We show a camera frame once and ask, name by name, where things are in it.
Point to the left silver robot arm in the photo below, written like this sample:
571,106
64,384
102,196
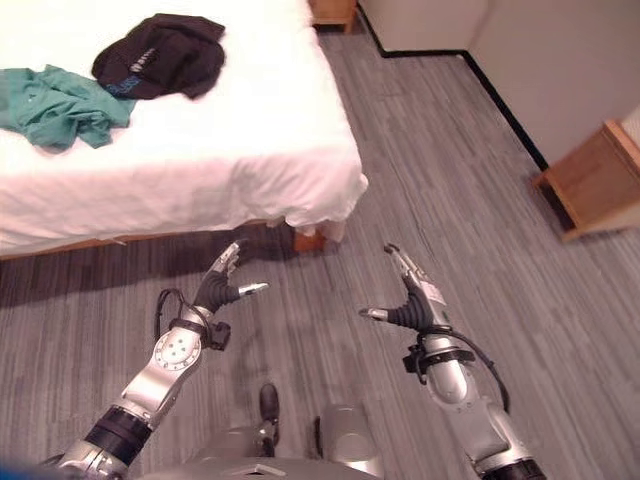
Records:
145,380

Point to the green garment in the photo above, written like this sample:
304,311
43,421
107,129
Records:
60,107

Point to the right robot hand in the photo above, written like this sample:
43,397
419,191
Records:
413,305

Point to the silver robot body and legs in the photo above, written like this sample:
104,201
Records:
300,445

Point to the black printed garment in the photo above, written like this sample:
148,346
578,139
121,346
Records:
160,57

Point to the bed with white sheet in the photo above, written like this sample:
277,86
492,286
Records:
200,150

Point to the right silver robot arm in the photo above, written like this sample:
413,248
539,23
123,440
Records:
465,395

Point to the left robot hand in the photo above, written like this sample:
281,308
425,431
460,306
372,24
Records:
216,290

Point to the wooden furniture leg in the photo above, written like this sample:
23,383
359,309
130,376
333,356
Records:
334,12

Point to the wooden nightstand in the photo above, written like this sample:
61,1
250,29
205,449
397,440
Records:
595,182

